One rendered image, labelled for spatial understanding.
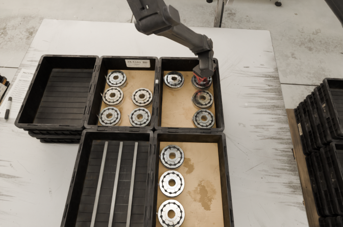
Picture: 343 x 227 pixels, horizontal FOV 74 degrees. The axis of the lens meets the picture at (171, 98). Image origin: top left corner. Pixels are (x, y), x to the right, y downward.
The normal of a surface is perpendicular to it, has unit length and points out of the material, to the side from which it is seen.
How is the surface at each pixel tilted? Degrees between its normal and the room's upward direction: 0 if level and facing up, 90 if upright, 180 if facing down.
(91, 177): 0
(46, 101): 0
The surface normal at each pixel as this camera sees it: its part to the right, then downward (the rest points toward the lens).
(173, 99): 0.00, -0.50
